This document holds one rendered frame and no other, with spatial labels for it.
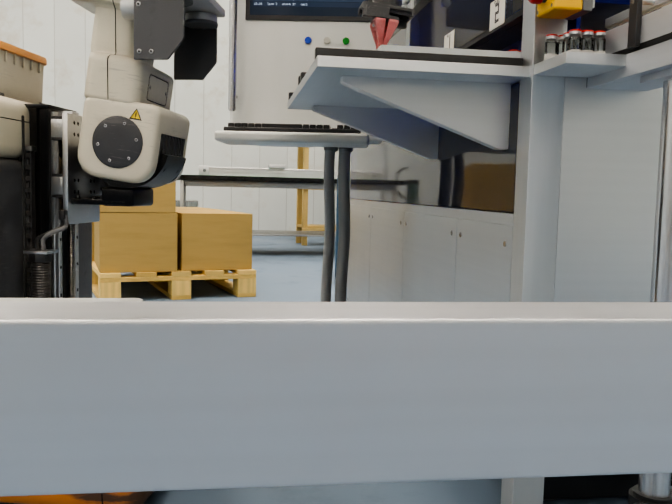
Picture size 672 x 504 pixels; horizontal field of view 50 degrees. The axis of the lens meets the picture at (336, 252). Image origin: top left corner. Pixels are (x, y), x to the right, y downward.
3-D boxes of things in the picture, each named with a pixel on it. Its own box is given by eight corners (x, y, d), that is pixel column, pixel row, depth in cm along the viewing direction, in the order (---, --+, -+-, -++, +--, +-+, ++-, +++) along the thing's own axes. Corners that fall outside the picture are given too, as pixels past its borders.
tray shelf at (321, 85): (455, 115, 204) (455, 108, 204) (569, 78, 135) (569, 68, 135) (287, 109, 197) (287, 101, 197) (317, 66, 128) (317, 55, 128)
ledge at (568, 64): (604, 78, 134) (604, 68, 134) (643, 67, 121) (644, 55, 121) (533, 75, 132) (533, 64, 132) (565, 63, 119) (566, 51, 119)
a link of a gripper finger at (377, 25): (406, 60, 138) (413, 11, 137) (370, 55, 137) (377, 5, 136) (399, 66, 145) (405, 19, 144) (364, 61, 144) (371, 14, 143)
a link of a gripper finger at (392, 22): (394, 59, 138) (401, 9, 137) (358, 53, 137) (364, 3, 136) (387, 65, 144) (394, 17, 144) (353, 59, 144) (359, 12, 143)
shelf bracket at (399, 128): (434, 159, 196) (436, 111, 195) (437, 159, 193) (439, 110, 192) (311, 155, 191) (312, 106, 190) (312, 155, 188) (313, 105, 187)
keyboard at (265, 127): (360, 137, 220) (360, 129, 220) (360, 133, 206) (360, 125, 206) (231, 134, 222) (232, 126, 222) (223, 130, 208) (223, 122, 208)
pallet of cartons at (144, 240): (218, 271, 549) (219, 163, 542) (258, 298, 418) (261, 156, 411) (80, 273, 517) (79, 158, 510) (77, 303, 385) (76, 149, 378)
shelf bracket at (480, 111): (502, 150, 146) (505, 85, 145) (508, 149, 143) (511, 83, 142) (338, 144, 142) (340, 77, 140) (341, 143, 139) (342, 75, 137)
